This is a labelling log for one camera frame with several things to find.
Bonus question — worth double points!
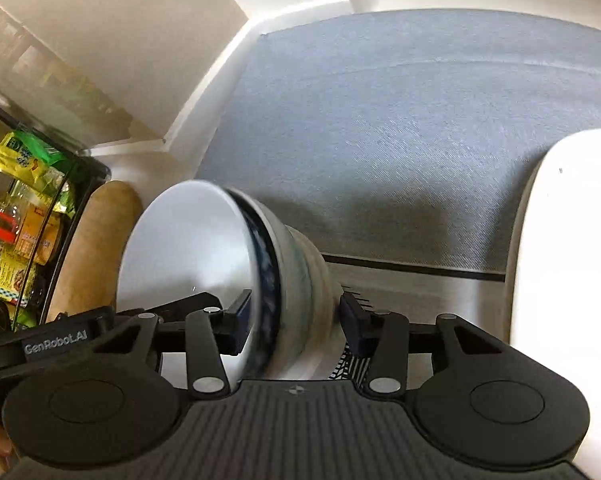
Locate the pale green packet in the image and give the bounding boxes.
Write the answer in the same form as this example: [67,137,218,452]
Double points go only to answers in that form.
[8,167,76,216]

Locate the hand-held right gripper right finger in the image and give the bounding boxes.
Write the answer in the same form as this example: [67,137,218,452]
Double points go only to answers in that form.
[339,292,511,401]

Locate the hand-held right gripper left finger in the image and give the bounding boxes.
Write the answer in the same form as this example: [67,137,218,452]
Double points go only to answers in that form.
[98,290,255,401]

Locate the grey mat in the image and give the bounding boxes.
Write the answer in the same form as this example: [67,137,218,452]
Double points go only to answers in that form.
[195,9,601,283]

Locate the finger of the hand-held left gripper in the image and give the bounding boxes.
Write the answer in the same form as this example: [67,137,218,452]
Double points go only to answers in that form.
[114,291,224,323]

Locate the green and yellow packet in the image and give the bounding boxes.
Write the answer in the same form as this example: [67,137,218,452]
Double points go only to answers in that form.
[0,130,66,171]

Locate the large white plate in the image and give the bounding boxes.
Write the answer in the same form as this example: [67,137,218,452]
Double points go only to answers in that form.
[503,129,601,480]

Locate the yellow checked packet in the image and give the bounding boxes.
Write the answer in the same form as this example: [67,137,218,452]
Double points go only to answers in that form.
[0,250,36,306]

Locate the yellow box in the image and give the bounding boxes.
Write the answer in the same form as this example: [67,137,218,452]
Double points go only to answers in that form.
[15,207,64,263]

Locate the tan rounded wooden object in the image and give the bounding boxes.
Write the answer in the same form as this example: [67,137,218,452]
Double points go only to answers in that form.
[55,180,144,318]

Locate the blue patterned bowl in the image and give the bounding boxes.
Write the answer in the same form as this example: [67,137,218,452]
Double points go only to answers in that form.
[116,180,343,381]

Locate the black ribbed drain rack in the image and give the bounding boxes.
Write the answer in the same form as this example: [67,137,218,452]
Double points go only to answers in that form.
[325,284,376,386]

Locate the black storage bin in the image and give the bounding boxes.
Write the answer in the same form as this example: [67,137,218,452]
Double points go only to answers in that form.
[0,92,112,333]

